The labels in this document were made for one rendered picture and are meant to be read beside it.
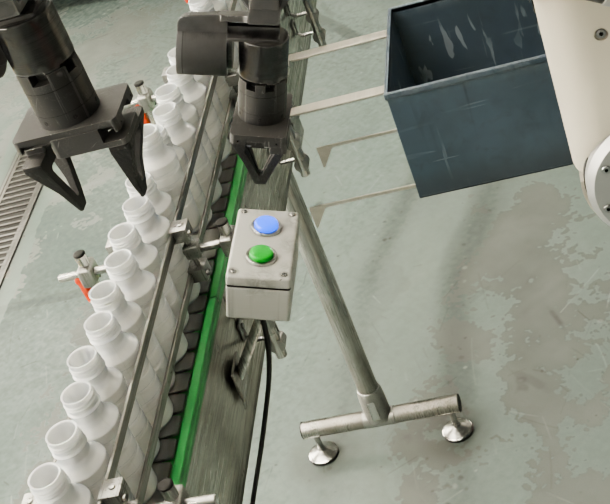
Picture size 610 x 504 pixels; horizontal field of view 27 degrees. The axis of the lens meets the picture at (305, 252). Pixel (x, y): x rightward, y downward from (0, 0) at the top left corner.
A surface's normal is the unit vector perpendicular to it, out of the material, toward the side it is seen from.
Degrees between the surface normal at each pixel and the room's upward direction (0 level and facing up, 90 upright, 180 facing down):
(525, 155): 90
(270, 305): 90
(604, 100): 101
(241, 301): 90
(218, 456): 90
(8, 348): 0
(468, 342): 0
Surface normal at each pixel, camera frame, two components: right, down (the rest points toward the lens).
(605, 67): -0.02, 0.75
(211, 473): 0.95, -0.20
